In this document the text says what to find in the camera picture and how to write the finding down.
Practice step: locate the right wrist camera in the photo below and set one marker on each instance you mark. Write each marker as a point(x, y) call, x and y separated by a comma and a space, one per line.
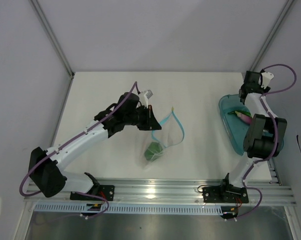
point(265, 79)

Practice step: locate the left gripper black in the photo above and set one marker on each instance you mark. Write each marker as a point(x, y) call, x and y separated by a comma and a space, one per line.
point(151, 123)

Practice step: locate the clear zip top bag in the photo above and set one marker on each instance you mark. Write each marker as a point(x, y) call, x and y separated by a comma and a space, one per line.
point(172, 134)

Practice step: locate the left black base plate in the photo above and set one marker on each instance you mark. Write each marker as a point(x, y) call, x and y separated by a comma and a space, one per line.
point(103, 191)

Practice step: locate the teal plastic tray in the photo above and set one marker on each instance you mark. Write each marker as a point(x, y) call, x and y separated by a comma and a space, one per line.
point(240, 125)

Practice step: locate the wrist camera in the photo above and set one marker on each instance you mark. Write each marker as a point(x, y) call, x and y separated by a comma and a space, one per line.
point(144, 97)
point(265, 79)

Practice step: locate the purple eggplant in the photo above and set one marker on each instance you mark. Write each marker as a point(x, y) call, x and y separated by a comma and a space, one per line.
point(244, 117)

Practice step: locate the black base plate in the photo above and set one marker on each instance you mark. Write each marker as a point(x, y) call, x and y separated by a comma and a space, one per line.
point(223, 194)
point(103, 191)

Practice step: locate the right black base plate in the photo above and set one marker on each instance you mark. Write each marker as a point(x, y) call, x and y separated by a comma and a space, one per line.
point(223, 194)

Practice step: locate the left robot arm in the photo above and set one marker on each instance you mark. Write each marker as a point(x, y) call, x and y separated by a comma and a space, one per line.
point(48, 166)

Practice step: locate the left frame post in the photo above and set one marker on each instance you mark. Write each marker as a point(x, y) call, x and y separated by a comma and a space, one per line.
point(47, 28)

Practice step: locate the white slotted cable duct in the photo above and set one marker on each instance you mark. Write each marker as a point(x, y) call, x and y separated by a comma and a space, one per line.
point(114, 208)

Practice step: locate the aluminium mounting rail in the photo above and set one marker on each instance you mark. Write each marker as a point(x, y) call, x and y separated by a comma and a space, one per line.
point(184, 192)

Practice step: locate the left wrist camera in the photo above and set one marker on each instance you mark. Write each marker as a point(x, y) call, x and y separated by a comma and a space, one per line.
point(144, 97)

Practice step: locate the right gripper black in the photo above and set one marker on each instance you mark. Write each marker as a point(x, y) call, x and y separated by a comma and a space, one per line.
point(261, 88)

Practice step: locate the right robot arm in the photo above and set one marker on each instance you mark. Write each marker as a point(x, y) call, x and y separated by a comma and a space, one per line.
point(239, 176)

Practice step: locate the green bell pepper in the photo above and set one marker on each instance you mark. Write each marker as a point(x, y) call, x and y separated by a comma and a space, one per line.
point(154, 151)

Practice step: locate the right frame post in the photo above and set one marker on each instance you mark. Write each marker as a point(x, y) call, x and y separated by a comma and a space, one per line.
point(274, 31)

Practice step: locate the frame post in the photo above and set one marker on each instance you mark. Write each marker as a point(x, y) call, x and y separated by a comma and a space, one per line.
point(47, 28)
point(274, 31)

